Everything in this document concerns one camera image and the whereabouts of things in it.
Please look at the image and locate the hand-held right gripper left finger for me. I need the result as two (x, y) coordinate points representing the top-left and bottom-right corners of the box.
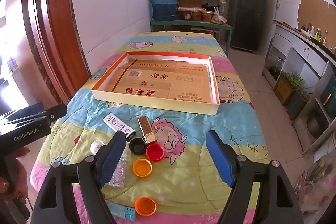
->
(34, 131), (127, 224)

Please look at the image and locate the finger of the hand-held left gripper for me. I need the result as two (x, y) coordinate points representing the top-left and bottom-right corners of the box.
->
(4, 104), (68, 125)
(7, 102), (51, 120)

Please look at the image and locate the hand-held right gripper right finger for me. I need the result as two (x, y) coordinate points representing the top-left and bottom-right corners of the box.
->
(205, 130), (302, 224)

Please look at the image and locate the clear plastic blister pack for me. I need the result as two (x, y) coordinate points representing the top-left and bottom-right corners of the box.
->
(109, 147), (128, 187)

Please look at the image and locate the white bottle cap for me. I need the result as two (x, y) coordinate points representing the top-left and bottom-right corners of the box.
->
(90, 140), (105, 155)

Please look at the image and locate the black bottle cap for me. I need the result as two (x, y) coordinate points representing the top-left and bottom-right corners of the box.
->
(129, 137), (147, 155)

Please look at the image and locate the orange bottle cap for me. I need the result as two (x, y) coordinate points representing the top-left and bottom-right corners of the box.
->
(132, 158), (153, 177)
(134, 197), (157, 216)

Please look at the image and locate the white printed small box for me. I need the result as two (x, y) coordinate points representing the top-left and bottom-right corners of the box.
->
(103, 113), (136, 142)

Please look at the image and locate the red bottle cap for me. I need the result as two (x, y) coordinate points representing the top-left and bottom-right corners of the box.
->
(146, 143), (165, 161)

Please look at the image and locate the gold rectangular box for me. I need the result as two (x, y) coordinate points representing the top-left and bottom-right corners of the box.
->
(137, 116), (157, 143)

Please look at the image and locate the light blue lighter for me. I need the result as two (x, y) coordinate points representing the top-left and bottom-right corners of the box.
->
(106, 202), (136, 222)

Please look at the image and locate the shallow orange-rimmed cardboard box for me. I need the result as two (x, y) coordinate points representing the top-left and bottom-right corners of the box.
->
(91, 51), (220, 116)

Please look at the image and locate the person's left hand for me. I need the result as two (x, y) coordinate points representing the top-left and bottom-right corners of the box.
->
(0, 150), (29, 201)

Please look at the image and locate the cartoon printed blanket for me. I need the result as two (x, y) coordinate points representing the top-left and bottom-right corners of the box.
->
(30, 31), (271, 224)

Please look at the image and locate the printed cardboard liner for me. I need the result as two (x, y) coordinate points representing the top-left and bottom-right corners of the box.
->
(101, 58), (214, 104)

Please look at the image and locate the dark planter with plant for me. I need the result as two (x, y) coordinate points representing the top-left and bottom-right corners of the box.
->
(286, 88), (310, 121)

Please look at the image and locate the yellow planter with plant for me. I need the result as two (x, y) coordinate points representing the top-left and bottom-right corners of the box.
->
(274, 70), (300, 105)

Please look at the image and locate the colourful printed bag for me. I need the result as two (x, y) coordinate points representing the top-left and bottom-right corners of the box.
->
(294, 153), (336, 214)

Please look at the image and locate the glass jar under counter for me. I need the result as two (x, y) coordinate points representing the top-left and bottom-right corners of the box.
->
(270, 55), (285, 72)

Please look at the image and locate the white kitchen counter cabinet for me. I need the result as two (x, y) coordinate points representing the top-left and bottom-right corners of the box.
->
(262, 19), (336, 155)

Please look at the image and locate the green metal table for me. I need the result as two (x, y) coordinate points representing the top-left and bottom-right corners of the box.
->
(150, 18), (234, 57)

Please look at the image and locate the plastic bag of food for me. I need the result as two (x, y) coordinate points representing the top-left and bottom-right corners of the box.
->
(211, 6), (227, 24)

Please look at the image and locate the dark grey refrigerator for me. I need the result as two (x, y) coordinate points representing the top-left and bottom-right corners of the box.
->
(229, 0), (268, 53)

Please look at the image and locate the black cooking pot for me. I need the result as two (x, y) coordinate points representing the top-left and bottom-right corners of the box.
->
(202, 3), (221, 12)

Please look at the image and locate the blue water jug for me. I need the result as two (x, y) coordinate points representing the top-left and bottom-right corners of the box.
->
(150, 0), (180, 21)

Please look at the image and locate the brown cardboard box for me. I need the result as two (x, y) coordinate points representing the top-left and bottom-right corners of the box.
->
(178, 0), (203, 8)

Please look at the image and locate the wooden door frame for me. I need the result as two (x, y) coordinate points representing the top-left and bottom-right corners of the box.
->
(21, 0), (91, 105)

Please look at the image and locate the cardboard sheet on wall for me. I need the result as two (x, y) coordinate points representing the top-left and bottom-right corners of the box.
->
(297, 0), (336, 31)

